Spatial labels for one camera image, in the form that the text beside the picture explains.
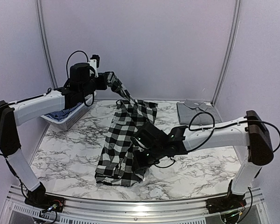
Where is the right aluminium corner post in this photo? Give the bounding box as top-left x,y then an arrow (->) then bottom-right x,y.
211,0 -> 242,106

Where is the aluminium front frame rail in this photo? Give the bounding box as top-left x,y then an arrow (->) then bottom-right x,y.
4,184 -> 264,224

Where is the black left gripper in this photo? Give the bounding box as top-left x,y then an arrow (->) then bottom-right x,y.
79,72 -> 107,98

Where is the black white plaid shirt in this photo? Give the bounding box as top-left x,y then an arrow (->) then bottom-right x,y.
95,71 -> 158,187

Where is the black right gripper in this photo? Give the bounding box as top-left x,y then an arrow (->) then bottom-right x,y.
132,145 -> 165,171

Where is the white plastic basket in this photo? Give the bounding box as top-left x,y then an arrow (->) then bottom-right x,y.
41,92 -> 97,131

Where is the aluminium corner post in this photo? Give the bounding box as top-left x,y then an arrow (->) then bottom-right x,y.
35,0 -> 58,88
211,0 -> 242,106

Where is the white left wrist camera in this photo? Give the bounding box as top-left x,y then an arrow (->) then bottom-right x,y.
88,55 -> 100,78

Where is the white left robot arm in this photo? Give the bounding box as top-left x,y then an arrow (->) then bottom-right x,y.
0,59 -> 106,208

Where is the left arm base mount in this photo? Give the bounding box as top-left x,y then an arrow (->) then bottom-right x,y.
24,194 -> 65,212

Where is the left aluminium corner post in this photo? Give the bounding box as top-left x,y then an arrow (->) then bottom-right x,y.
35,0 -> 58,88

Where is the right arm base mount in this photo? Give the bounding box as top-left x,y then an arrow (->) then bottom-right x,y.
206,196 -> 246,214

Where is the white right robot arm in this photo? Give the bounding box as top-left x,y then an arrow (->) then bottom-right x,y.
131,110 -> 276,209

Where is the blue shirt in basket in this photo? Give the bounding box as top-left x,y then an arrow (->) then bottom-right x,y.
44,103 -> 82,121

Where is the folded grey shirt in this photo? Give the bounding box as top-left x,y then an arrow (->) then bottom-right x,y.
176,99 -> 221,126

